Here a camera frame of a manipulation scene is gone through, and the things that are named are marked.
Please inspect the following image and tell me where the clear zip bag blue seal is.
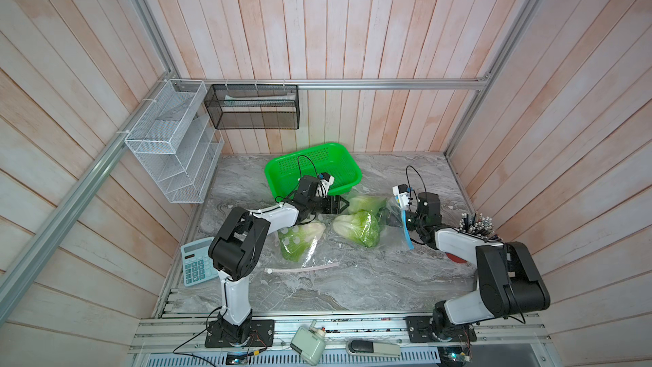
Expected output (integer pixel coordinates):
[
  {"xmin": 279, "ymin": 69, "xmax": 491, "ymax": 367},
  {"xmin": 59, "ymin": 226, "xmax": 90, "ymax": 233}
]
[{"xmin": 335, "ymin": 194, "xmax": 414, "ymax": 251}]

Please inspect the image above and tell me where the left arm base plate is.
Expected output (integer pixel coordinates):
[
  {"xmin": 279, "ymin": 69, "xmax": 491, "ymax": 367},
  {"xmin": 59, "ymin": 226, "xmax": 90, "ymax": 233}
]
[{"xmin": 205, "ymin": 319, "xmax": 275, "ymax": 348}]

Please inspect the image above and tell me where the chinese cabbage in dotted bag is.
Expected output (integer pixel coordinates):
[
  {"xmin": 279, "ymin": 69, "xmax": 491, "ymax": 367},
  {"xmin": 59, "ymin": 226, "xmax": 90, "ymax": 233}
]
[{"xmin": 277, "ymin": 221, "xmax": 326, "ymax": 263}]

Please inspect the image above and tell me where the white wire mesh shelf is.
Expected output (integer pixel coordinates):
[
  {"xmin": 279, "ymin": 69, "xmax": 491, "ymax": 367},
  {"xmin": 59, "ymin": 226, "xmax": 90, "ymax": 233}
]
[{"xmin": 126, "ymin": 79, "xmax": 224, "ymax": 204}]

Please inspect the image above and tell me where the chinese cabbage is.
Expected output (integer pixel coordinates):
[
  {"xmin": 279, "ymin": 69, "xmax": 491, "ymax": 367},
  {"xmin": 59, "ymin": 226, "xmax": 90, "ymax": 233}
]
[
  {"xmin": 277, "ymin": 221, "xmax": 326, "ymax": 263},
  {"xmin": 346, "ymin": 195, "xmax": 387, "ymax": 215},
  {"xmin": 332, "ymin": 210, "xmax": 382, "ymax": 248}
]

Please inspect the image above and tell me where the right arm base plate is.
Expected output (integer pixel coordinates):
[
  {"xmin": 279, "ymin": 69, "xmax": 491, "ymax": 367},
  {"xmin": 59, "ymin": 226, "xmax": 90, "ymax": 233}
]
[{"xmin": 404, "ymin": 316, "xmax": 477, "ymax": 343}]

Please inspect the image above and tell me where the aluminium rail wall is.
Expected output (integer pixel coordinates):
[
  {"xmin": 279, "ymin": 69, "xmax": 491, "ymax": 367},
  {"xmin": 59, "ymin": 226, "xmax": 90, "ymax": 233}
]
[
  {"xmin": 1, "ymin": 71, "xmax": 178, "ymax": 324},
  {"xmin": 172, "ymin": 77, "xmax": 487, "ymax": 91}
]

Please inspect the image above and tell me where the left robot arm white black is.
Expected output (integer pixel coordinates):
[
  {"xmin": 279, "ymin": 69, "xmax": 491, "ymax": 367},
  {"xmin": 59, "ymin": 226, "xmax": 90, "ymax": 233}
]
[{"xmin": 208, "ymin": 173, "xmax": 344, "ymax": 327}]

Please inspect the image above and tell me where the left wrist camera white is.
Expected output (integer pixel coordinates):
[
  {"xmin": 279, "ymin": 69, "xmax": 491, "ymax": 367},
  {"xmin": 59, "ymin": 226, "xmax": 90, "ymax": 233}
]
[{"xmin": 318, "ymin": 173, "xmax": 334, "ymax": 197}]

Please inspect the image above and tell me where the black mesh wall basket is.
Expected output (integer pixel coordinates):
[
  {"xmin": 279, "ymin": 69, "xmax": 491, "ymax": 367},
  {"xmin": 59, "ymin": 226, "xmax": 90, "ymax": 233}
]
[{"xmin": 204, "ymin": 83, "xmax": 301, "ymax": 130}]

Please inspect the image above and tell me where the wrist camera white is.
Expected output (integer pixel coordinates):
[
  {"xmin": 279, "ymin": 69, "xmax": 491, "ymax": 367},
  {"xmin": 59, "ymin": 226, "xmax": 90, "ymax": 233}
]
[
  {"xmin": 392, "ymin": 183, "xmax": 414, "ymax": 211},
  {"xmin": 318, "ymin": 173, "xmax": 334, "ymax": 197}
]

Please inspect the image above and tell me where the white box device front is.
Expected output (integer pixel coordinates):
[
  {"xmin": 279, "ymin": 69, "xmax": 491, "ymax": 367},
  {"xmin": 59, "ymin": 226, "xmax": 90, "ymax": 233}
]
[{"xmin": 290, "ymin": 326, "xmax": 326, "ymax": 366}]

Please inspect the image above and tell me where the aluminium rail left wall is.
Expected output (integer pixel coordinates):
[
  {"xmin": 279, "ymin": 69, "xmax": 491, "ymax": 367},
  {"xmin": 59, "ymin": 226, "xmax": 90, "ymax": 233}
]
[{"xmin": 1, "ymin": 71, "xmax": 178, "ymax": 324}]

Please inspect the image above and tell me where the green plastic basket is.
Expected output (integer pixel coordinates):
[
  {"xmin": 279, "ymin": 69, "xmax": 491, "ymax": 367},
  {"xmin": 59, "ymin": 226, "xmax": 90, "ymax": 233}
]
[{"xmin": 265, "ymin": 143, "xmax": 363, "ymax": 198}]

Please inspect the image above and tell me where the teal calculator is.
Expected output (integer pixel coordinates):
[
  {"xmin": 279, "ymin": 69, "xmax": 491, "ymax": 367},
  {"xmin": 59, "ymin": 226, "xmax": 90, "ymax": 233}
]
[{"xmin": 181, "ymin": 237, "xmax": 218, "ymax": 287}]

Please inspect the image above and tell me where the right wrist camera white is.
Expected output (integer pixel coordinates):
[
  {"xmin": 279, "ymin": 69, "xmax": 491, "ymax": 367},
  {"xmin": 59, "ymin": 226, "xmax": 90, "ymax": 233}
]
[{"xmin": 392, "ymin": 183, "xmax": 414, "ymax": 211}]

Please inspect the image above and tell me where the aluminium rail back wall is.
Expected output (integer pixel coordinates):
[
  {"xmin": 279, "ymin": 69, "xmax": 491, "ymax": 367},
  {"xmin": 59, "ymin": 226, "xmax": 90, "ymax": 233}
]
[{"xmin": 172, "ymin": 77, "xmax": 487, "ymax": 91}]

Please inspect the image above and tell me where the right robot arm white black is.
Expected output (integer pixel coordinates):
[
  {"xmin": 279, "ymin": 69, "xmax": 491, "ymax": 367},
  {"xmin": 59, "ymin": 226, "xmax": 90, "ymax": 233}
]
[{"xmin": 394, "ymin": 185, "xmax": 551, "ymax": 343}]

